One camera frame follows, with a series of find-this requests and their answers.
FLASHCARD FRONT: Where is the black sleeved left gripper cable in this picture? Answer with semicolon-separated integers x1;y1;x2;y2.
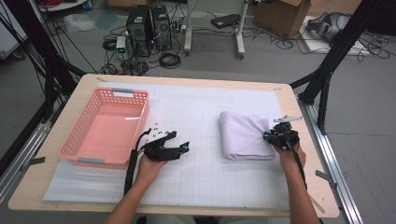
123;129;153;197

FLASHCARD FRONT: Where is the person's right hand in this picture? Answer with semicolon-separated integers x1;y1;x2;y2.
274;144;307;172

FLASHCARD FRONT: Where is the aluminium rail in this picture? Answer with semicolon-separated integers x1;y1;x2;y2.
0;119;53;203
298;99;364;224

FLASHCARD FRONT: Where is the coiled black cable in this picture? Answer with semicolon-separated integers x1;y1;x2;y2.
159;52;182;70

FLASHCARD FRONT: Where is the round white table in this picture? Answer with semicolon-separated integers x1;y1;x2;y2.
36;0;89;13

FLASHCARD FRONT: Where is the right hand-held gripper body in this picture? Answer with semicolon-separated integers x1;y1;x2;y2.
264;115;304;149

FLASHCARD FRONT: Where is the grey-white foam sheet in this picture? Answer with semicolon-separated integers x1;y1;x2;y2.
43;160;148;204

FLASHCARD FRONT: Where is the teal floor sheet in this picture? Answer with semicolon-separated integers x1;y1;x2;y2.
94;8;120;31

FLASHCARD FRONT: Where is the white metal stand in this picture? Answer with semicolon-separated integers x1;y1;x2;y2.
183;0;250;60

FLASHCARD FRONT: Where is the black computer tower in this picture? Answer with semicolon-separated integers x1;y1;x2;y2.
150;5;173;51
125;5;153;58

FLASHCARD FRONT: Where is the black flat device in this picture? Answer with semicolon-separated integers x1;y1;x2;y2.
210;13;241;30

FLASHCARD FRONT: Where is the grey helmet-like device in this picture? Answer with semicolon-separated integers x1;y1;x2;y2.
306;11;351;43

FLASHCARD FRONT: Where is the person's left hand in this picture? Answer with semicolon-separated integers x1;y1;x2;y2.
134;153;170;189

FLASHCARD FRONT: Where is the white power box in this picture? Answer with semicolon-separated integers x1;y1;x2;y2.
115;35;127;54

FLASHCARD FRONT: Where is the white grid mat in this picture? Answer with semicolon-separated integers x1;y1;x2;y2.
98;81;290;210

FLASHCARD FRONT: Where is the brown cardboard box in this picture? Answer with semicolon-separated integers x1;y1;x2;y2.
253;0;312;40

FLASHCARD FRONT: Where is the pink plastic basket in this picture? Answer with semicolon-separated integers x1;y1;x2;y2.
58;87;150;171

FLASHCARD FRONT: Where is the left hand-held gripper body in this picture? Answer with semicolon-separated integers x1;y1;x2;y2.
143;122;180;162

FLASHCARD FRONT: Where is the lilac printed towel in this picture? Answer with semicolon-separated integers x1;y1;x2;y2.
219;110;278;161

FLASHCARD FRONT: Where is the white cabinet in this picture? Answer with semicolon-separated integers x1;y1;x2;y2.
0;3;28;60

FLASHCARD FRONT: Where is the black metal frame stand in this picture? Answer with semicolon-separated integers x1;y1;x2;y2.
289;0;396;135
0;0;87;123

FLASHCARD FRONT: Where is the tangle of black floor cables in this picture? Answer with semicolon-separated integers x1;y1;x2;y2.
248;26;394;63

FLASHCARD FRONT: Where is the white floor board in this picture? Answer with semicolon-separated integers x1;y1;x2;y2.
300;15;372;57

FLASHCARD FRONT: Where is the black clamp bracket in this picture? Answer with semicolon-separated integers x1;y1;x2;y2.
315;169;338;189
20;156;47;172

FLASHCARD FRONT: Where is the clear plastic bag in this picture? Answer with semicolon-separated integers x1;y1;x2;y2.
64;12;97;34

